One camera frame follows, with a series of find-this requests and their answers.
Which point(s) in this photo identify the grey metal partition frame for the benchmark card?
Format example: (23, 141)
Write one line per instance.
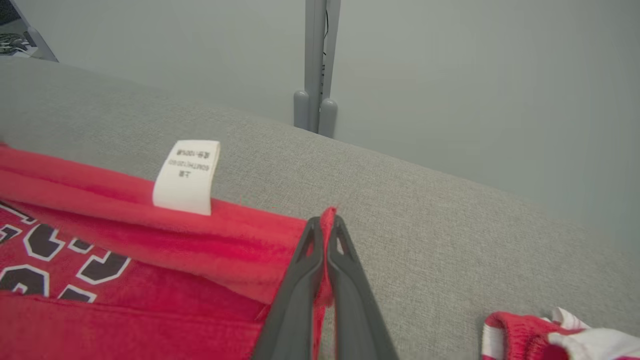
(40, 47)

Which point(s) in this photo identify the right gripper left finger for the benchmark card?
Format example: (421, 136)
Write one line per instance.
(295, 310)

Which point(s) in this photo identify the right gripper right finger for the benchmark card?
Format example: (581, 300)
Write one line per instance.
(355, 310)

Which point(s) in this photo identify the grey partition joint post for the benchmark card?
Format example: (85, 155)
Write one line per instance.
(315, 50)

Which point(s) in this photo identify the grey rounded partition foot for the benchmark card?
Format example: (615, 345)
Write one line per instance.
(301, 110)
(327, 117)

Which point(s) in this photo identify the red Bulls 23 jersey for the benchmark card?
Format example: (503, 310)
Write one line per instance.
(200, 245)

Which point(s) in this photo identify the red shorts white trim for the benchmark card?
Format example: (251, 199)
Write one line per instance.
(525, 340)

